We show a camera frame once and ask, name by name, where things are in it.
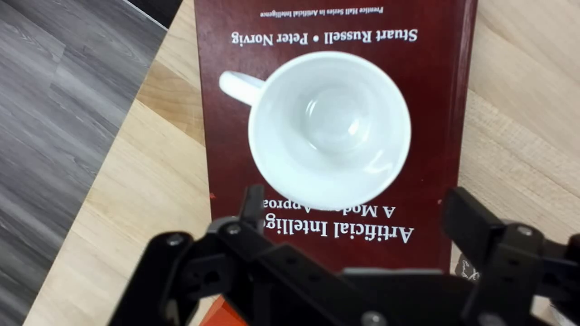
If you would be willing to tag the white ceramic cup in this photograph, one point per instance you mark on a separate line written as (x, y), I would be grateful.
(326, 129)

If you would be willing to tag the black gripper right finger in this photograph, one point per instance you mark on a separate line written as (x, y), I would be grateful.
(515, 263)

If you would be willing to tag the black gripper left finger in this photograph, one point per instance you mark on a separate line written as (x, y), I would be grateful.
(265, 283)

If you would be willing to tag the orange cube block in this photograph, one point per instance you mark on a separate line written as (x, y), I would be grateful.
(221, 314)

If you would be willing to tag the dark red hardcover book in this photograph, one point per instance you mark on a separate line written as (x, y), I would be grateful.
(421, 44)

